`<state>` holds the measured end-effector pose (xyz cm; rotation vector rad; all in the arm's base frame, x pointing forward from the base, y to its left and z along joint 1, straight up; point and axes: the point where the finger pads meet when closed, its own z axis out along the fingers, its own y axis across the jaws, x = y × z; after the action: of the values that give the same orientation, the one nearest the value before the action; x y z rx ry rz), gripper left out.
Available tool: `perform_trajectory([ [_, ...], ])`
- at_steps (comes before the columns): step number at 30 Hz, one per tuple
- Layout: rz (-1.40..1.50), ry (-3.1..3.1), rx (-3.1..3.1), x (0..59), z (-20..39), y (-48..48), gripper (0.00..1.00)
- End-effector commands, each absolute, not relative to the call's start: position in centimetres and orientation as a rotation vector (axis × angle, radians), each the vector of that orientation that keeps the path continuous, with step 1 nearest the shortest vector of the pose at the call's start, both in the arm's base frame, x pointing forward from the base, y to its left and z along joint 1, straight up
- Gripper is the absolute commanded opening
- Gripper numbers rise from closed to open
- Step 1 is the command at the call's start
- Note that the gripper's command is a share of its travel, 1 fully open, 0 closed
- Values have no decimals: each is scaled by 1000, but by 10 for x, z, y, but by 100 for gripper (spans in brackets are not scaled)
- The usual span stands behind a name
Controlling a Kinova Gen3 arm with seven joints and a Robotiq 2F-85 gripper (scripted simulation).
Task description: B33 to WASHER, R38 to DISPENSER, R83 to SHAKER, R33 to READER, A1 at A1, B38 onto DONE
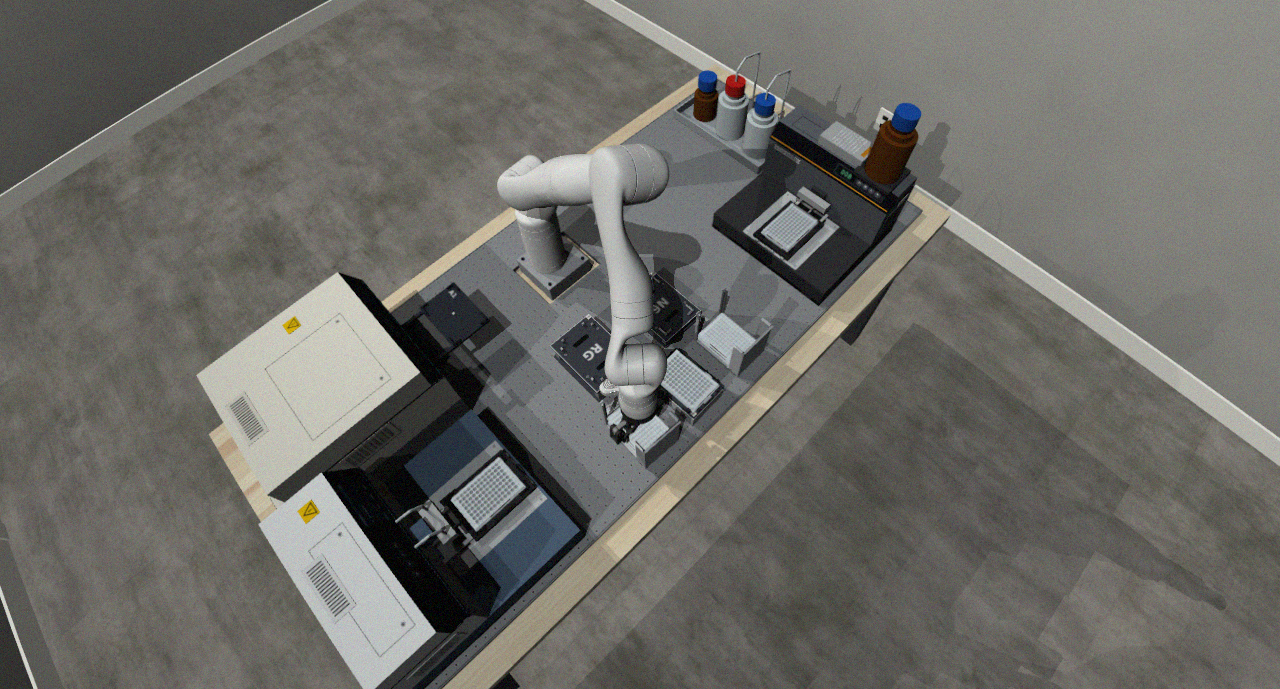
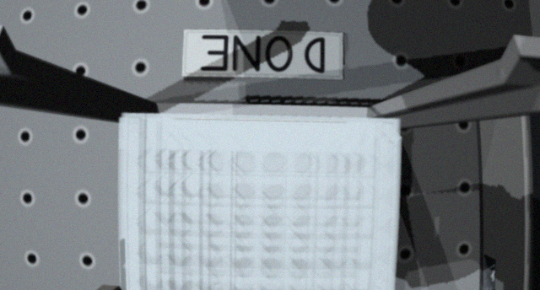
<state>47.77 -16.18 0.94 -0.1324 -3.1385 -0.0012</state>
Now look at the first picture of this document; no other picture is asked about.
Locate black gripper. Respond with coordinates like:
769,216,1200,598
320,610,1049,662
611,385,669,444

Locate white plastic bottle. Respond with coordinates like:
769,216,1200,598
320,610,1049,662
742,108,778,159

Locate brown glass bottle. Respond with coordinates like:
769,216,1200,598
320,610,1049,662
864,120,919,184
692,88,718,122

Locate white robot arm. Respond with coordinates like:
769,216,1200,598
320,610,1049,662
497,143,669,419

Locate red bottle cap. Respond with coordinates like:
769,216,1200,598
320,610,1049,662
724,76,746,96

